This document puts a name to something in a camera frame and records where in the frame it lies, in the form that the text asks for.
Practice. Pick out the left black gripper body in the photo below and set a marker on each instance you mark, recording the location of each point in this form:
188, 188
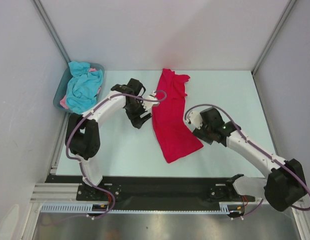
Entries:
134, 110

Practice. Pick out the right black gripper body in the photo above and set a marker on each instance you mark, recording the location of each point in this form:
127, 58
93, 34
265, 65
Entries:
203, 133

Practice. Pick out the red t shirt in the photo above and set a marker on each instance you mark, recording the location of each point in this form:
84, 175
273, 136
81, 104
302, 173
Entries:
174, 137

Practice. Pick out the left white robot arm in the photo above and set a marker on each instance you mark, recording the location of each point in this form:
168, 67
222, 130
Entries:
83, 137

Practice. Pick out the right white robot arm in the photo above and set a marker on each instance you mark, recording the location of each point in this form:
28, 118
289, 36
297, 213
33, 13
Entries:
283, 182

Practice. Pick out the cyan t shirt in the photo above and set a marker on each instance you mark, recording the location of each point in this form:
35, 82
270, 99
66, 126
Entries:
82, 87

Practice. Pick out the grey plastic bin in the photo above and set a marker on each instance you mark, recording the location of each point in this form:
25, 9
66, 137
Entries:
79, 87

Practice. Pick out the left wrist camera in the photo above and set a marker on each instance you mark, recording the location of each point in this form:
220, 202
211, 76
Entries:
150, 101

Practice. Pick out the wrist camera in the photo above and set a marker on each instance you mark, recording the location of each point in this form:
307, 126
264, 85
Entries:
194, 118
150, 101

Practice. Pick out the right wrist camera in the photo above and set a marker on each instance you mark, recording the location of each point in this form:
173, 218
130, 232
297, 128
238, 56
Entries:
194, 118

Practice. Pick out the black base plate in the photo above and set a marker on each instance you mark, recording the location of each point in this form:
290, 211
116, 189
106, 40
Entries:
154, 203

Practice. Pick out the aluminium frame rail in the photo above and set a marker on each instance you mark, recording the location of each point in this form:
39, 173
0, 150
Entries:
54, 192

